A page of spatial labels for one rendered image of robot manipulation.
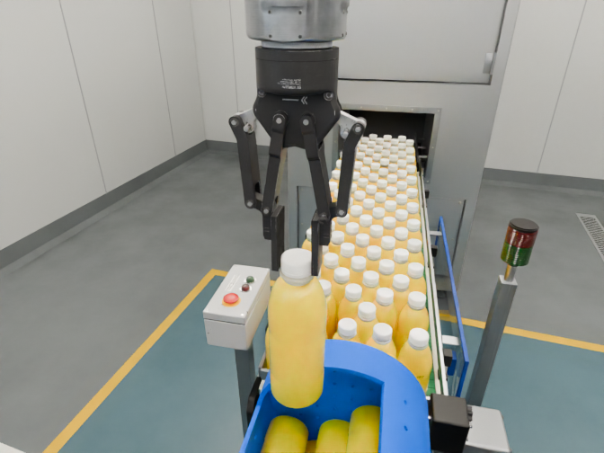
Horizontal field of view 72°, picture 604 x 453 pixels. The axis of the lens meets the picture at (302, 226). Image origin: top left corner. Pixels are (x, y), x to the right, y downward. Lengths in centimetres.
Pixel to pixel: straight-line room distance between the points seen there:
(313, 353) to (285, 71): 32
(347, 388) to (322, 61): 55
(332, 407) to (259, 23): 64
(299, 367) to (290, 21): 38
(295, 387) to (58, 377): 214
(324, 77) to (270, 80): 5
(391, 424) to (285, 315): 23
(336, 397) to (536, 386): 185
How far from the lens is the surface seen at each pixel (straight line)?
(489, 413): 116
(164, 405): 227
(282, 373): 54
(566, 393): 258
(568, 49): 481
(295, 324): 48
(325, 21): 36
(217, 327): 99
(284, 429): 76
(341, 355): 67
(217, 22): 533
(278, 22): 36
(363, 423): 70
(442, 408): 94
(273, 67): 37
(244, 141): 42
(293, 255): 48
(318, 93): 38
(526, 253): 110
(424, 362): 92
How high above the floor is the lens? 171
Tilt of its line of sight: 28 degrees down
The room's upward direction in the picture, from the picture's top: straight up
